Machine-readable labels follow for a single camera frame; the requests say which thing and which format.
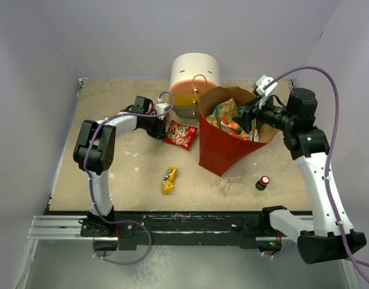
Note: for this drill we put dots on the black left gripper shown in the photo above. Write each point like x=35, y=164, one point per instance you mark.
x=160, y=131

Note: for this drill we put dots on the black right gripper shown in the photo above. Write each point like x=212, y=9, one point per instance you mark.
x=245, y=118

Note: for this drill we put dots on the teal Fox's candy bag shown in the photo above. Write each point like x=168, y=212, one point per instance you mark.
x=252, y=135

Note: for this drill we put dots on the orange Fox's candy bag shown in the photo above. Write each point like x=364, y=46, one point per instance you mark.
x=233, y=129

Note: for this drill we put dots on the large gold snack bag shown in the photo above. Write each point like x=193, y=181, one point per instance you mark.
x=226, y=109

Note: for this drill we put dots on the red noodle snack packet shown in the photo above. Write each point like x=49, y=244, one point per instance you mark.
x=180, y=135

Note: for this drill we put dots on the red paper bag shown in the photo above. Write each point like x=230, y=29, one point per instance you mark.
x=218, y=150

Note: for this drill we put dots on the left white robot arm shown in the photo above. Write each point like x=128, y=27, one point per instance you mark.
x=94, y=153

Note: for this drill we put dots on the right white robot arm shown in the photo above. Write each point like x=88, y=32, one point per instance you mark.
x=330, y=236

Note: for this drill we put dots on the yellow M&M's packet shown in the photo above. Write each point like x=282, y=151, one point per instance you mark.
x=168, y=182

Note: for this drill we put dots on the small three-drawer cabinet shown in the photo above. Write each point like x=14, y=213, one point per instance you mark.
x=192, y=75

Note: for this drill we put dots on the small red-capped bottle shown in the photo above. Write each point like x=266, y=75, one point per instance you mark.
x=262, y=183

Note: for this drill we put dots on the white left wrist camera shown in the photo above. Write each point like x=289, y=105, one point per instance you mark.
x=162, y=109

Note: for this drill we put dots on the aluminium table rail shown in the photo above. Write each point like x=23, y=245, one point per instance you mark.
x=55, y=228

